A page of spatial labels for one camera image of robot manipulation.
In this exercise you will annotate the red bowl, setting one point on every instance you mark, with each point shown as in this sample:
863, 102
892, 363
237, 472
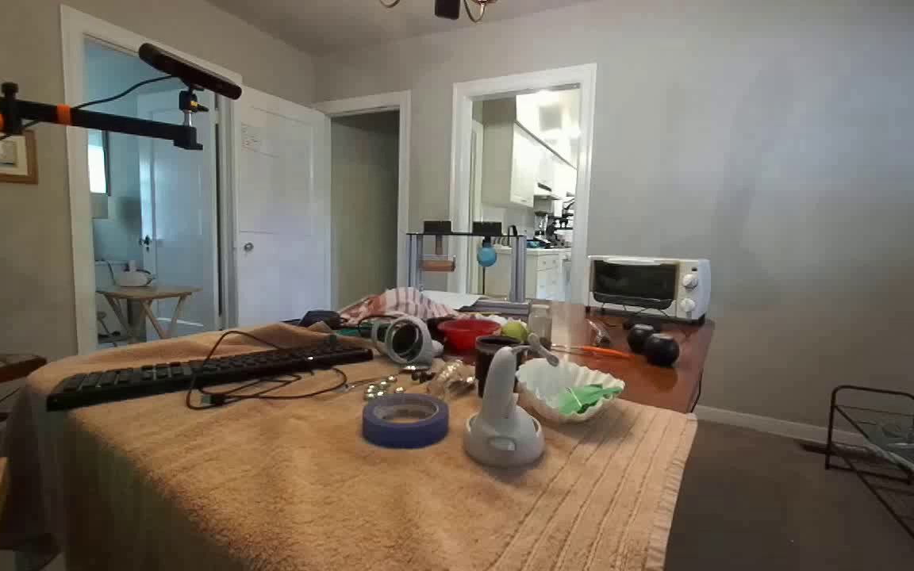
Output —
464, 330

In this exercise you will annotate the striped pink cloth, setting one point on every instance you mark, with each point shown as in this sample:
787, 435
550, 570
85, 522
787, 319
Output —
414, 303

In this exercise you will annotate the black mug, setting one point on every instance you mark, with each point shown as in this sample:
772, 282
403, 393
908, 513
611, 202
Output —
496, 355

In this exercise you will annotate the yellow-green tennis ball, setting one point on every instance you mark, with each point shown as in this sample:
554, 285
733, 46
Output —
516, 330

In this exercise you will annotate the white VR controller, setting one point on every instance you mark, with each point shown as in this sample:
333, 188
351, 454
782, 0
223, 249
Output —
407, 341

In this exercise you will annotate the blue masking tape roll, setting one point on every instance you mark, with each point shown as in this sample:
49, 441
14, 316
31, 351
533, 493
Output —
403, 419

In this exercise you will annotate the white toaster oven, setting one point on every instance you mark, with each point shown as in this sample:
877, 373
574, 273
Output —
655, 285

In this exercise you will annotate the black round speaker left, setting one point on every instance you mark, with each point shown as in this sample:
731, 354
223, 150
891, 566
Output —
639, 334

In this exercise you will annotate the black round speaker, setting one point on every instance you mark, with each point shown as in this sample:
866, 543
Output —
639, 334
662, 351

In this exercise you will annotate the black computer keyboard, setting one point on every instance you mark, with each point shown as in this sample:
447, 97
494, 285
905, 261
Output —
205, 373

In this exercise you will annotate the black round speaker right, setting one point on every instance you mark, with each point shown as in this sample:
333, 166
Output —
662, 351

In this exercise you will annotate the white open door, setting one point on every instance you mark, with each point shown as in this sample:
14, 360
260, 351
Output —
280, 208

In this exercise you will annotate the beige towel table cover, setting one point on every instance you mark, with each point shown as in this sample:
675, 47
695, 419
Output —
293, 487

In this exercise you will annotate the small wooden folding table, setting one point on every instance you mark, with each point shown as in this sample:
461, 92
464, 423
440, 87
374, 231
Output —
147, 307

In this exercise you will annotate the aluminium frame stand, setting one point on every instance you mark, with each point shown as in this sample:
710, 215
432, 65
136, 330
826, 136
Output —
468, 255

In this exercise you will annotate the black camera on boom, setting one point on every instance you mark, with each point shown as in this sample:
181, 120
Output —
188, 71

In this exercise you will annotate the black metal wire rack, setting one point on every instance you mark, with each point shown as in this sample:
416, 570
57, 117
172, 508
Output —
871, 432

